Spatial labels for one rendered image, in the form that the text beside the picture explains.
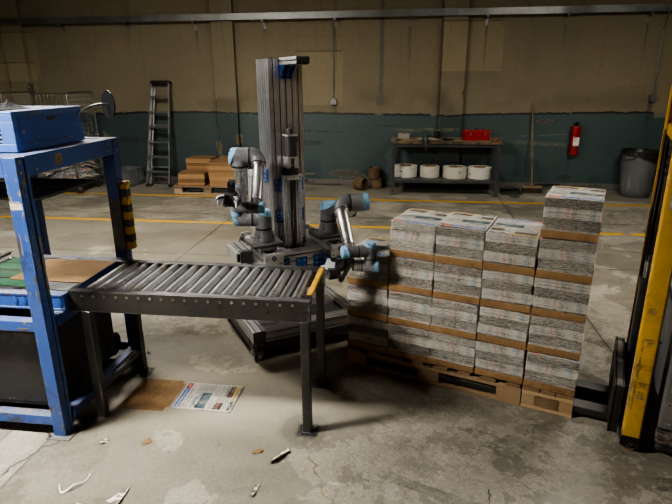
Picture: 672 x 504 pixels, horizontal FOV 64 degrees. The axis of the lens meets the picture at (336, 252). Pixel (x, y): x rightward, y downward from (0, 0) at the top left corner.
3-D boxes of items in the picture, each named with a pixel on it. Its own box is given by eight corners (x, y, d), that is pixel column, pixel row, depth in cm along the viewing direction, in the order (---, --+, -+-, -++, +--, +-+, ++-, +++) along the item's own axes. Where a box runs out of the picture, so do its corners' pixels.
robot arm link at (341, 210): (330, 190, 350) (343, 252, 322) (347, 190, 352) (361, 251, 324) (329, 202, 359) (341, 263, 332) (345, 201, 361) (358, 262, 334)
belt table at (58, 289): (124, 270, 355) (122, 256, 352) (65, 311, 294) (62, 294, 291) (26, 266, 364) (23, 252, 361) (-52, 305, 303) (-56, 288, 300)
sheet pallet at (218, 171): (254, 186, 999) (253, 155, 982) (241, 195, 921) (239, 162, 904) (192, 185, 1014) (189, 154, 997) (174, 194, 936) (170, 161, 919)
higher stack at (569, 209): (528, 376, 360) (550, 184, 321) (577, 386, 347) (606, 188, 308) (518, 406, 328) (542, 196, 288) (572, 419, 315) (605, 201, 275)
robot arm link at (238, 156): (253, 228, 369) (249, 148, 353) (231, 229, 369) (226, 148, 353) (256, 224, 381) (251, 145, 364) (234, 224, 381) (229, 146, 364)
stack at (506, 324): (368, 340, 410) (369, 235, 385) (529, 376, 360) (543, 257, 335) (346, 363, 377) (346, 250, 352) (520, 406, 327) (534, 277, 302)
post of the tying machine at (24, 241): (76, 428, 309) (27, 155, 262) (67, 438, 301) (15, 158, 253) (62, 427, 310) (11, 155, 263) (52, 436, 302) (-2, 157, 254)
